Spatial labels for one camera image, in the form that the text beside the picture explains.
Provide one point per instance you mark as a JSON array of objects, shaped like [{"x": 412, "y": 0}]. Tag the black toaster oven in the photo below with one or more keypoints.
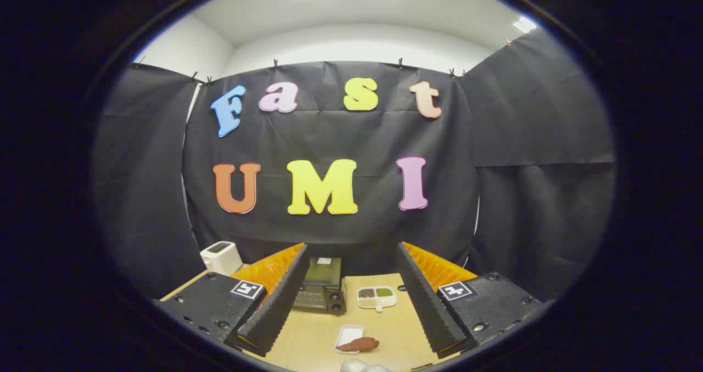
[{"x": 321, "y": 298}]

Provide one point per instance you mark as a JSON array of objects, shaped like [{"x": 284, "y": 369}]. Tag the white bread toaster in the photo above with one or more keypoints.
[{"x": 221, "y": 257}]

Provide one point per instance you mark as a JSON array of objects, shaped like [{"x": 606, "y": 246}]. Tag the ceiling light panel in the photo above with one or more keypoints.
[{"x": 524, "y": 24}]

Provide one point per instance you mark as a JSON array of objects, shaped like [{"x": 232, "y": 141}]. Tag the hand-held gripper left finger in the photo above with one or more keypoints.
[{"x": 283, "y": 300}]

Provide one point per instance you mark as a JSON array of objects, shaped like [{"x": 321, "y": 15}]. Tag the white rectangular dish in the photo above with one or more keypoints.
[{"x": 349, "y": 332}]

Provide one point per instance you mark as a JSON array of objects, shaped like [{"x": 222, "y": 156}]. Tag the brown meat slice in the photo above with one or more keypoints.
[{"x": 360, "y": 344}]

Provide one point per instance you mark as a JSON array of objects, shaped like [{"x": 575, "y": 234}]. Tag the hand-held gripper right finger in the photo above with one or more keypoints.
[{"x": 425, "y": 300}]

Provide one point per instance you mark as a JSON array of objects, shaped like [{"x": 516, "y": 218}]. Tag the white divided seasoning plate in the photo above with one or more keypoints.
[{"x": 376, "y": 299}]

